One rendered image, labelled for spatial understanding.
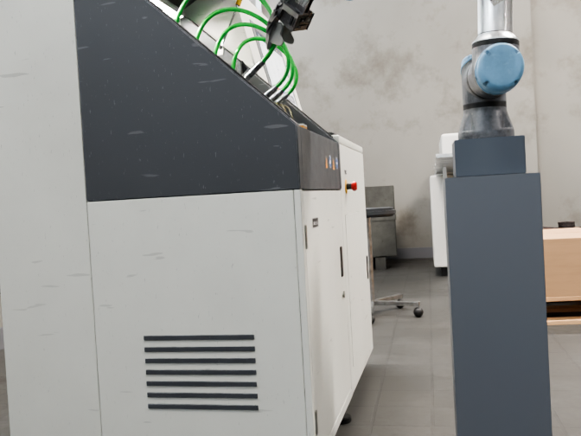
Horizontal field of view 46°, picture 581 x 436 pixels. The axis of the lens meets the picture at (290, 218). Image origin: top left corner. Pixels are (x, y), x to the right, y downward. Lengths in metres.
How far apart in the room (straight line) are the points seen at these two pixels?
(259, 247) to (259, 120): 0.32
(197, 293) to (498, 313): 0.78
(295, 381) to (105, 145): 0.78
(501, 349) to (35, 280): 1.26
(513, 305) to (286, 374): 0.62
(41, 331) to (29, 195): 0.37
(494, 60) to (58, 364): 1.39
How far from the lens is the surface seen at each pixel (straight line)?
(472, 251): 1.84
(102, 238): 1.86
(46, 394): 2.02
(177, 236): 1.77
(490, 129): 1.89
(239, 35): 2.50
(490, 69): 1.78
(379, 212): 4.12
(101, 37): 1.89
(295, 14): 1.89
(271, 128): 1.69
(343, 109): 8.02
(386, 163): 7.93
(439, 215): 6.09
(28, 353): 2.02
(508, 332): 1.88
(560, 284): 3.97
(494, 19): 1.83
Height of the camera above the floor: 0.77
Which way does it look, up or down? 2 degrees down
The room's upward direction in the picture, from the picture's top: 3 degrees counter-clockwise
